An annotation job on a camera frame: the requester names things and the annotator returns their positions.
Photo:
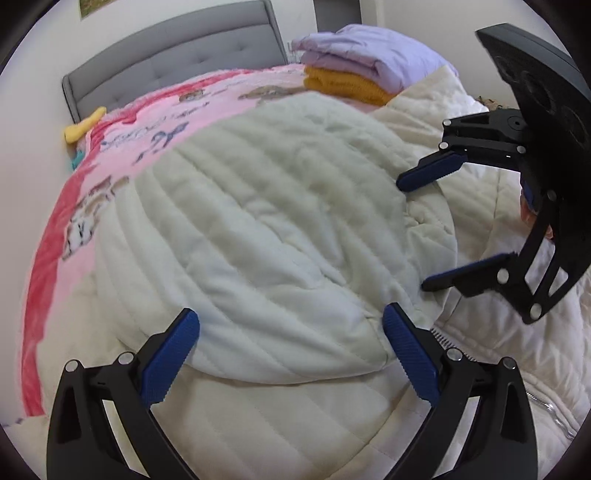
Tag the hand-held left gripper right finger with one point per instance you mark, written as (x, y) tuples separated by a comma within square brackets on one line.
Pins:
[(411, 355)]

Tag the folded lilac garment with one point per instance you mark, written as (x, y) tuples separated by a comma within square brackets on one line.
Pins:
[(369, 50)]

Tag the teal plush toy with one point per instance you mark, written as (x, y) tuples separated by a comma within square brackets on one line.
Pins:
[(76, 160)]

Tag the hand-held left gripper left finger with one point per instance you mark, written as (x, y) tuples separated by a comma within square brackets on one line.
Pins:
[(168, 357)]

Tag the wall poster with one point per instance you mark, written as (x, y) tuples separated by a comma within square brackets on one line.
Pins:
[(92, 7)]

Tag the folded yellow knit sweater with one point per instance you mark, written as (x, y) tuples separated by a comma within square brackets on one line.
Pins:
[(346, 83)]

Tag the white quilted jacket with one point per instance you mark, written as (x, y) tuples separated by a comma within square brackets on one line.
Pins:
[(286, 221)]

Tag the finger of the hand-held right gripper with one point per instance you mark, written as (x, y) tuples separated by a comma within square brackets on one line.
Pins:
[(429, 173), (480, 272)]

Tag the pink printed blanket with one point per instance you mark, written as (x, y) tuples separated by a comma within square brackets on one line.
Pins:
[(138, 138)]

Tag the grey tufted headboard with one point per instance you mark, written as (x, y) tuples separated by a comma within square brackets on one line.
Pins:
[(175, 60)]

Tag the yellow plush toy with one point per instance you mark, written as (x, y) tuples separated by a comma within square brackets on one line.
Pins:
[(83, 127)]

